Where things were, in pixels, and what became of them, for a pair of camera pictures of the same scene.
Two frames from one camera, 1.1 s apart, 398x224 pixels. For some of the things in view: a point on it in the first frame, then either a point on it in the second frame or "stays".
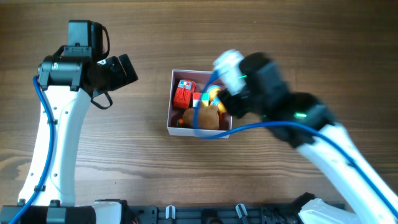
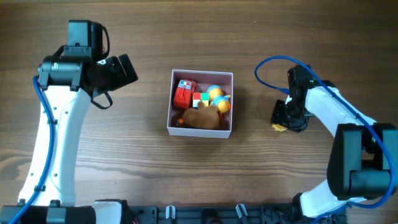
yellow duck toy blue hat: x=214 y=99 stays
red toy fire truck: x=183 y=93 stays
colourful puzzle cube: x=203 y=97 stays
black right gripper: x=232 y=101 → x=280 y=114
